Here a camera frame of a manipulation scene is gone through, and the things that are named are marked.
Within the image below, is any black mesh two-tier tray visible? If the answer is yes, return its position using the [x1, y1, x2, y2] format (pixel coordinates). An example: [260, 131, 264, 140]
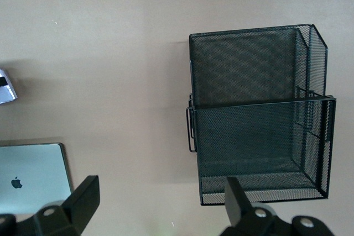
[185, 23, 337, 207]

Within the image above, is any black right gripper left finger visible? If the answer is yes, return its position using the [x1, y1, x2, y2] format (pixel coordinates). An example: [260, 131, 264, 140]
[26, 175, 101, 236]

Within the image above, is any silver closed laptop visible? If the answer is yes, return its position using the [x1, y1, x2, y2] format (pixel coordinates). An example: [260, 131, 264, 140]
[0, 142, 73, 215]

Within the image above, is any lilac flip phone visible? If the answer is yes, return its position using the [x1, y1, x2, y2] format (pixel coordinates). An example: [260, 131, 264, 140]
[0, 69, 18, 106]

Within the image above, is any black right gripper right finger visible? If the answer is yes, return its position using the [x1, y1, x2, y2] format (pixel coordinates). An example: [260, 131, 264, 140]
[221, 176, 294, 236]

